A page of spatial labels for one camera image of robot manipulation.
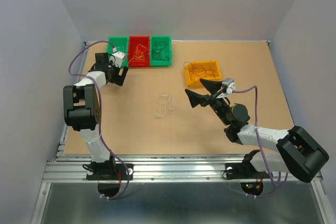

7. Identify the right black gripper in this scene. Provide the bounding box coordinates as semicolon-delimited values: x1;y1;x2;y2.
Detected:
185;77;230;126

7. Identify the brown thin wire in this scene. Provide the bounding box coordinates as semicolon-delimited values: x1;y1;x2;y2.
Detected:
183;61;220;82

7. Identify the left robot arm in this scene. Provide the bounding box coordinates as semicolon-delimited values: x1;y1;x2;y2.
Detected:
63;51;128;181

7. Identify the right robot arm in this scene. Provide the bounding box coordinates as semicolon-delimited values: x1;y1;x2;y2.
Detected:
185;78;330;183

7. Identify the yellow bin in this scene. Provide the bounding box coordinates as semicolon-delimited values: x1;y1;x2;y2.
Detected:
184;60;222;88

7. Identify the left green bin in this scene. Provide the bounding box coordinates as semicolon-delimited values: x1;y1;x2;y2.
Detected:
108;36;129;67

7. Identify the green bin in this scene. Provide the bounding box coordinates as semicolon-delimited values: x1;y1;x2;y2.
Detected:
150;36;172;67
108;36;129;67

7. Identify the red bin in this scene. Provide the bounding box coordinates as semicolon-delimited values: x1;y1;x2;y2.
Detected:
128;36;150;68

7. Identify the right green bin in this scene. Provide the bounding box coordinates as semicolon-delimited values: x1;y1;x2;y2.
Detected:
150;36;172;67

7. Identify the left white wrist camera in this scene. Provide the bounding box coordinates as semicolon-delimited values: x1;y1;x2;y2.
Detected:
111;47;127;68

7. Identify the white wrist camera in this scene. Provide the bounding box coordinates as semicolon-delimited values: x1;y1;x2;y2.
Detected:
111;47;127;68
216;78;236;99

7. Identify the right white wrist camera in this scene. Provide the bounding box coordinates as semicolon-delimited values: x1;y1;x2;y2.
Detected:
216;78;236;99

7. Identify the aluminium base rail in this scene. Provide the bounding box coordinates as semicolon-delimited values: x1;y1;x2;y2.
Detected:
41;154;322;183

